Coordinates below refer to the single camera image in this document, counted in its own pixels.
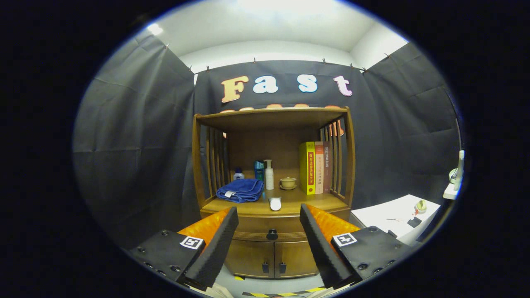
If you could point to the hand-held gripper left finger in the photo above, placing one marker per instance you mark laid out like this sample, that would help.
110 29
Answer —
215 244

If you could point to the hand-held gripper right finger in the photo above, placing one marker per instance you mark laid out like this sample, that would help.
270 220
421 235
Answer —
321 244

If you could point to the wooden drawer with black knob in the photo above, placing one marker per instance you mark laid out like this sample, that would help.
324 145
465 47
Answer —
256 225

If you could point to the white computer mouse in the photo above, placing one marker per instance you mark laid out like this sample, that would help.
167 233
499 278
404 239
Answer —
275 203

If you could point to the wooden cabinet door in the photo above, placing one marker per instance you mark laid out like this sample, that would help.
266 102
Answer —
248 256
296 256

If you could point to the wooden countertop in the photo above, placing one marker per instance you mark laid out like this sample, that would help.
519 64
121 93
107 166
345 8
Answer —
252 205

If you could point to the wooden cabinet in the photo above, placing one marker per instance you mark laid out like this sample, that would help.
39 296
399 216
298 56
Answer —
265 124

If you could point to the blue folded towel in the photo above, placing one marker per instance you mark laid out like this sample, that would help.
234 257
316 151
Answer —
242 189

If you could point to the beige saucer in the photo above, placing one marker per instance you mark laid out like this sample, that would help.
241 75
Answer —
288 188

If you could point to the white table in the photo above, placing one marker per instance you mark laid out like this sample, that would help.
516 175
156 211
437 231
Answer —
381 215

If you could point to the beige tea cup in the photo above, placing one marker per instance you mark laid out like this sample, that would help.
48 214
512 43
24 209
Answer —
288 181

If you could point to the black foam block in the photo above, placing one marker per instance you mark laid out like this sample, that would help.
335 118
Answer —
392 233

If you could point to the small bottle with blue cap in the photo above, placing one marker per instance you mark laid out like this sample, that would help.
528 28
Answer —
238 175

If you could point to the orange book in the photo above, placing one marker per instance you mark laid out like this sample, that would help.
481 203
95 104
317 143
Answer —
319 169

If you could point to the yellow book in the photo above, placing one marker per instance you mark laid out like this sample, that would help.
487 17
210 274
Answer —
308 169

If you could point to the brown book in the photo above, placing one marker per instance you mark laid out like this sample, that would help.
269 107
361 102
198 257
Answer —
327 165

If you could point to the white pump bottle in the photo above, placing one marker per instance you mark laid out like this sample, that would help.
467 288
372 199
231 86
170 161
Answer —
269 178

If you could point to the teal box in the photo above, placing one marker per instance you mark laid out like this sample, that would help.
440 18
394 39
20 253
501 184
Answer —
258 170

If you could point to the small black pad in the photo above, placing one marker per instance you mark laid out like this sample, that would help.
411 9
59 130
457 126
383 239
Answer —
414 222

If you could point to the tape roll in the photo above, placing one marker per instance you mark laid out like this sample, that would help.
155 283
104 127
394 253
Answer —
421 206

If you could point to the black backdrop cloth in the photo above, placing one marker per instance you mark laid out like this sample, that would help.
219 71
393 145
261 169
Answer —
124 145

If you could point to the white desk lamp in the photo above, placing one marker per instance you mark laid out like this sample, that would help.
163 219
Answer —
458 174

